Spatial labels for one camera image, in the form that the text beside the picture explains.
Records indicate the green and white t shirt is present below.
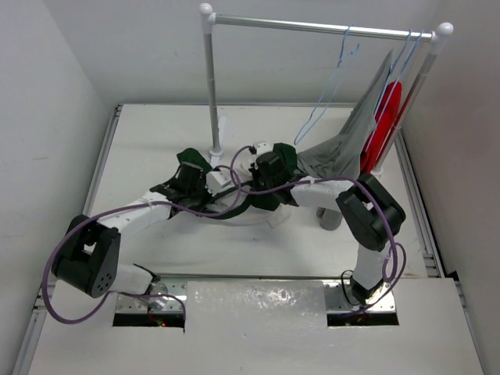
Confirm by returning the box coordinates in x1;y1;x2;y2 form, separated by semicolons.
171;143;297;220

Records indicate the light blue hanger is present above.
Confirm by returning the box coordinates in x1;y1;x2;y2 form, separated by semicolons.
293;23;360;145

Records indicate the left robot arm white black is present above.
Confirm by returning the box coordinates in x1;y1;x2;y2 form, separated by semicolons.
51;161;212;298

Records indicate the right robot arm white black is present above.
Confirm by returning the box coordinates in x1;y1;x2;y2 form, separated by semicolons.
250;151;406;305

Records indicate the grey t shirt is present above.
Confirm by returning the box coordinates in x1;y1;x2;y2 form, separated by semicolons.
298;51;394;178

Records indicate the red t shirt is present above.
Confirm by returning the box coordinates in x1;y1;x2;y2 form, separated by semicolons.
360;81;402;174

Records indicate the blue hanger with red shirt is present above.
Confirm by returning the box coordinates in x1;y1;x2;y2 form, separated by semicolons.
376;30;423;126

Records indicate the white metal clothes rack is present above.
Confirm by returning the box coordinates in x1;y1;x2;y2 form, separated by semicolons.
199;3;454;175

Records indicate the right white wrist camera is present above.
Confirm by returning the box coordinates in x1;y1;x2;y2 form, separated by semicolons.
246;141;274;170

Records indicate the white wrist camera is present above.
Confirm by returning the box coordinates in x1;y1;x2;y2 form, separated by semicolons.
205;170;232;196
246;141;274;170

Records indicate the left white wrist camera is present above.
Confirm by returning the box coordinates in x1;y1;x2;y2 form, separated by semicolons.
205;170;232;196

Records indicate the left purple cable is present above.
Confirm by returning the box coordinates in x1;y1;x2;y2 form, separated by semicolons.
41;165;259;326

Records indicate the purple cable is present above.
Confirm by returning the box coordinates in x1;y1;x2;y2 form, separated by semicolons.
41;165;259;326
230;145;408;313

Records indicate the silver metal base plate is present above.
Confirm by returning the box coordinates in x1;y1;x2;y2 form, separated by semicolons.
115;277;396;319

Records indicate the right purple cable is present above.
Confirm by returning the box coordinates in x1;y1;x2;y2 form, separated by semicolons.
230;145;408;313

